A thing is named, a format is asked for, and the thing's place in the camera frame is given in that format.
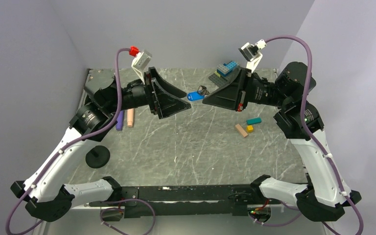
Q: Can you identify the wooden rectangular block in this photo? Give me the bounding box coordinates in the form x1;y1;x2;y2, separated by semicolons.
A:
235;124;248;138

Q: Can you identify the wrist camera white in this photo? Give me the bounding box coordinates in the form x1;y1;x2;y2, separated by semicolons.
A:
131;50;152;84
238;39;267;72

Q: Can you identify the yellow cube block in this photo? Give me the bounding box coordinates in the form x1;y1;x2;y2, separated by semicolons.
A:
246;125;254;133

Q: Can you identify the pink microphone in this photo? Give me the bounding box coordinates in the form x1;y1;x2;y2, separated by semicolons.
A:
126;108;135;127

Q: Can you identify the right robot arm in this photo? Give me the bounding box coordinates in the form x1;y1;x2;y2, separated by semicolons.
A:
202;62;361;222

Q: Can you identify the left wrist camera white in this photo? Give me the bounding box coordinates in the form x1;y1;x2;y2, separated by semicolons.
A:
131;50;152;84

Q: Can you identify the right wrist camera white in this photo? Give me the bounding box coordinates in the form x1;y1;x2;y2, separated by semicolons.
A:
238;39;267;72

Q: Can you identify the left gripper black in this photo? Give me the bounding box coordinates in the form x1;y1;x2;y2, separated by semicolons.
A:
105;67;191;118

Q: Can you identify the lego brick build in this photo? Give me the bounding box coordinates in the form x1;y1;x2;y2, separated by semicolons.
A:
208;61;239;87

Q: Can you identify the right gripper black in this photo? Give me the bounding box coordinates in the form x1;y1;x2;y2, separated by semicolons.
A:
203;66;291;111

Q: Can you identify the teal block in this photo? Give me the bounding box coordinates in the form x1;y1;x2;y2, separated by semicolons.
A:
246;117;262;125

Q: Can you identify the black microphone stand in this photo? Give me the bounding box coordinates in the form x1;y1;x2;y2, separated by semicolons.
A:
85;145;111;169

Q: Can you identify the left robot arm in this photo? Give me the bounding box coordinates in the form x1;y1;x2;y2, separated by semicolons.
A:
11;67;191;222

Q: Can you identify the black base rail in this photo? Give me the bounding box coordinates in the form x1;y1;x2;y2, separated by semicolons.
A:
89;185;273;218

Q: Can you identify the blue key tag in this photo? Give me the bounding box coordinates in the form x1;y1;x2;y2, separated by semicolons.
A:
187;91;205;102

